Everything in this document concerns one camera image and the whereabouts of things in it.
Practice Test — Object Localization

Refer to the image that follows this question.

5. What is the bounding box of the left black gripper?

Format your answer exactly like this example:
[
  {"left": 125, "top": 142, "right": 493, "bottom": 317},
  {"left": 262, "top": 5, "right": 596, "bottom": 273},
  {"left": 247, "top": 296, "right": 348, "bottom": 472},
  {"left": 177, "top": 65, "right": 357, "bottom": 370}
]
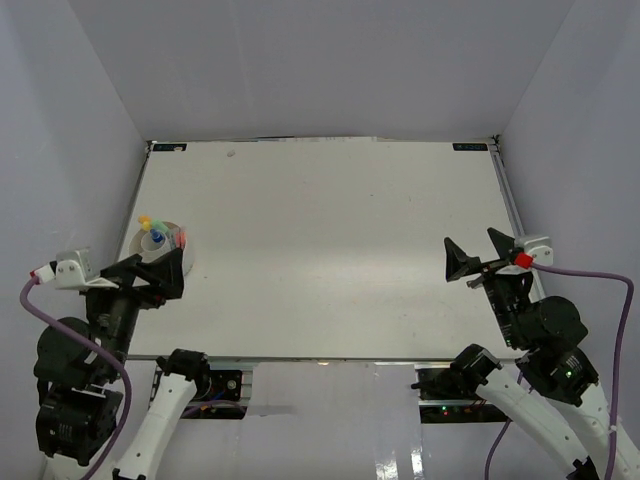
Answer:
[{"left": 85, "top": 242, "right": 184, "bottom": 376}]

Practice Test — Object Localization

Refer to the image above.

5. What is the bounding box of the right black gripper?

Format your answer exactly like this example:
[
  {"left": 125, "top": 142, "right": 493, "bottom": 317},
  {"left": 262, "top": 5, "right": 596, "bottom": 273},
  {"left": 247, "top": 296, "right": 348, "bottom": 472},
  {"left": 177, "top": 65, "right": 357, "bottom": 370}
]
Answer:
[{"left": 443, "top": 227, "right": 529, "bottom": 347}]

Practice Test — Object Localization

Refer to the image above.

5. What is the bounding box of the small bottle blue cap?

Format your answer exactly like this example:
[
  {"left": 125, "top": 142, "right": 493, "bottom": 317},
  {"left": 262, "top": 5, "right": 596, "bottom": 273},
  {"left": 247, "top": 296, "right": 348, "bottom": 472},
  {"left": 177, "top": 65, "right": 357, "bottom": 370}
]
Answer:
[{"left": 149, "top": 229, "right": 165, "bottom": 250}]

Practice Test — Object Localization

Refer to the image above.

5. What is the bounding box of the orange pencil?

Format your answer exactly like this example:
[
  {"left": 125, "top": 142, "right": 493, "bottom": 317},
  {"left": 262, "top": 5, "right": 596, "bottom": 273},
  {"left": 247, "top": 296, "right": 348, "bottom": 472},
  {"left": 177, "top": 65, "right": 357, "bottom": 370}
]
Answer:
[{"left": 175, "top": 227, "right": 186, "bottom": 250}]

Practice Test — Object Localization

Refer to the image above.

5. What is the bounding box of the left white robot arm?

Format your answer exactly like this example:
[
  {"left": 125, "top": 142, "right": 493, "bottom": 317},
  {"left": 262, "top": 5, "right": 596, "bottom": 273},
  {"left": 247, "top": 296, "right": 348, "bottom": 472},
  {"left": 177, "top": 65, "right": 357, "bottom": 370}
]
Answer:
[{"left": 20, "top": 248, "right": 212, "bottom": 479}]

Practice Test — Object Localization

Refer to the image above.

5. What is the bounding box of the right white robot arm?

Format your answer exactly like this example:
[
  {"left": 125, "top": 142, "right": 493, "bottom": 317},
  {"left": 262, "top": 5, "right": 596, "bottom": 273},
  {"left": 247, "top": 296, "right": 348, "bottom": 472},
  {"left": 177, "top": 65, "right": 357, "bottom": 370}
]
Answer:
[{"left": 444, "top": 228, "right": 639, "bottom": 479}]

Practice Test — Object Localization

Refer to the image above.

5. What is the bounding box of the white divided round container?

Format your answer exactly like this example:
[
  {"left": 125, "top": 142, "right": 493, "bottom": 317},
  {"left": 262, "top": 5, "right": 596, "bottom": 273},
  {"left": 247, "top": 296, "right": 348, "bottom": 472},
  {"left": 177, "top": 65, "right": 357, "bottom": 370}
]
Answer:
[{"left": 127, "top": 220, "right": 195, "bottom": 275}]

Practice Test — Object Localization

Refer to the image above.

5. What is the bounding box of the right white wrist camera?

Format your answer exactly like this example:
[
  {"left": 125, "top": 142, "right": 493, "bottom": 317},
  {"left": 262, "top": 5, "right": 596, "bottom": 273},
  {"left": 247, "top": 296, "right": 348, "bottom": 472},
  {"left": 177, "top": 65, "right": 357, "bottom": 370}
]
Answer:
[{"left": 498, "top": 235, "right": 554, "bottom": 275}]

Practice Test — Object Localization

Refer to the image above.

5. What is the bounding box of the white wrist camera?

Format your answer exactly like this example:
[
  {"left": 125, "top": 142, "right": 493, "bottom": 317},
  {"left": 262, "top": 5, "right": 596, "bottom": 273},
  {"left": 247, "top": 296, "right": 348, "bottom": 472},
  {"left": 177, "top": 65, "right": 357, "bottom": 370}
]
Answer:
[
  {"left": 30, "top": 248, "right": 118, "bottom": 292},
  {"left": 498, "top": 235, "right": 554, "bottom": 275}
]

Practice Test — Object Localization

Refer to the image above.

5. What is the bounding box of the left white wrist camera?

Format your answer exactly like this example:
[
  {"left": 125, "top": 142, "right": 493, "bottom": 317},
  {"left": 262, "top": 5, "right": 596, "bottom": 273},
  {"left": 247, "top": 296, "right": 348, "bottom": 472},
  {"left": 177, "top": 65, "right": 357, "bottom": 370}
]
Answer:
[{"left": 30, "top": 248, "right": 118, "bottom": 292}]

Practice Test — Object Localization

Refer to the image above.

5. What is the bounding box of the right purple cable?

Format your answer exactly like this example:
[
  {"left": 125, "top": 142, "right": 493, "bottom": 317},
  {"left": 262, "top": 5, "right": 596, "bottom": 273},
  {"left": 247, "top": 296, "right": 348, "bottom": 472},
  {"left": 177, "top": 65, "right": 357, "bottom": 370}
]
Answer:
[{"left": 481, "top": 263, "right": 635, "bottom": 480}]

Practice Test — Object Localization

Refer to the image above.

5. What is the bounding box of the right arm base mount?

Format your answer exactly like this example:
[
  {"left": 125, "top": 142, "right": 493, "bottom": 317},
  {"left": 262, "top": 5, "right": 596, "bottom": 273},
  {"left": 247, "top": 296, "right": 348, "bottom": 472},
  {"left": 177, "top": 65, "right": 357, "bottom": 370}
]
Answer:
[{"left": 411, "top": 367, "right": 507, "bottom": 425}]

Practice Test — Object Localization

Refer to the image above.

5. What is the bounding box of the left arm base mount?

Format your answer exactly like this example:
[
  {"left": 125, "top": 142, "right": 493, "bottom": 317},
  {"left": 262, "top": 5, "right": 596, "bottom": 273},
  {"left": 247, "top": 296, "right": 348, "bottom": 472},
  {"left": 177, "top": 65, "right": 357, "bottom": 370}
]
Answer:
[{"left": 149, "top": 349, "right": 249, "bottom": 420}]

